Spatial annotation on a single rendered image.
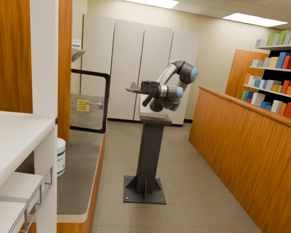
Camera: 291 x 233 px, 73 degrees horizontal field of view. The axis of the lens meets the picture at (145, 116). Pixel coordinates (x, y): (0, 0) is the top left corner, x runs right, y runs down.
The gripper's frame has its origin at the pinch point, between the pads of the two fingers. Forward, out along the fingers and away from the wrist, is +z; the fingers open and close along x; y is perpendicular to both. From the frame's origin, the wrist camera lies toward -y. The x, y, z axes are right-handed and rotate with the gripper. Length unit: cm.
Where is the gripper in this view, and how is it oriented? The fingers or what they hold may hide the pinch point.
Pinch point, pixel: (127, 90)
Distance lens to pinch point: 123.7
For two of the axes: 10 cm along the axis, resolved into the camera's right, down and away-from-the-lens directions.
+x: 1.3, 3.0, -9.5
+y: 1.3, -9.5, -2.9
